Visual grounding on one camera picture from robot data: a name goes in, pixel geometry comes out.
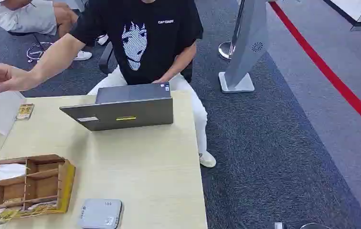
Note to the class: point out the person's right hand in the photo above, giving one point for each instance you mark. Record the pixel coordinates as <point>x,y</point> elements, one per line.
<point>8,79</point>

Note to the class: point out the chrome chair base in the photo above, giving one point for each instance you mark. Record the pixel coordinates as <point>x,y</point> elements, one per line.
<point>36,52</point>

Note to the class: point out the person in white shorts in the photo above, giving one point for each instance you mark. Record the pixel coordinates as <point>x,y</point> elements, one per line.
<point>25,15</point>

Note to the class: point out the white card stack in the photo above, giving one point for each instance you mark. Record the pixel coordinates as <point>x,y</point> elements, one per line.
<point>8,172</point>

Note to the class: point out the wooden card box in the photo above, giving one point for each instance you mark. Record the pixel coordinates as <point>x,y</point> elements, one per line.
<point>46,186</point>

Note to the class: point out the grey laptop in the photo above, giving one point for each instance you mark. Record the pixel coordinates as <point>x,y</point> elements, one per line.
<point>126,113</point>

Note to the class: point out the person in black shirt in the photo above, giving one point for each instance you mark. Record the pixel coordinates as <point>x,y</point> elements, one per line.
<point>155,38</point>

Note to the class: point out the grey flat case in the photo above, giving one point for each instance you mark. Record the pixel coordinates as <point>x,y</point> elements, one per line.
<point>100,214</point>

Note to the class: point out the grey sign stand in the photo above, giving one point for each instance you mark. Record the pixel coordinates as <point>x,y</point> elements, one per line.
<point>247,41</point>

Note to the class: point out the small white block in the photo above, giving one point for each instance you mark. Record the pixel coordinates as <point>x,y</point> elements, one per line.
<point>278,226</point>

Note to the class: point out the chrome stanchion post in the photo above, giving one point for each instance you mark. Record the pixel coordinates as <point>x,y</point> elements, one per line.
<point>228,47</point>

